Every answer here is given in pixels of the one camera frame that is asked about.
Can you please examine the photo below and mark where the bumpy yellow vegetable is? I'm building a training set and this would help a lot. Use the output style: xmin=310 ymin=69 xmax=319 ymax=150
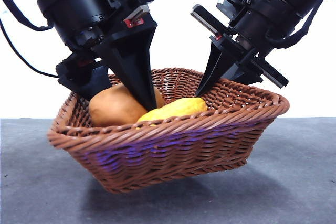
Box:
xmin=136 ymin=97 xmax=208 ymax=127

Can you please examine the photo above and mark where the brown wicker basket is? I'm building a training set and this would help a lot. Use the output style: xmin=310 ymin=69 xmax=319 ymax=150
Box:
xmin=47 ymin=68 xmax=290 ymax=194

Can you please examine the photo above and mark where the black sleeved cable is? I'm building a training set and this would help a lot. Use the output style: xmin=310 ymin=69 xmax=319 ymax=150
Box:
xmin=0 ymin=0 xmax=55 ymax=32
xmin=265 ymin=0 xmax=334 ymax=49

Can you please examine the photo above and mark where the brown potato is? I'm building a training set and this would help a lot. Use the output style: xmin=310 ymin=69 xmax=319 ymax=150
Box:
xmin=88 ymin=83 xmax=165 ymax=127

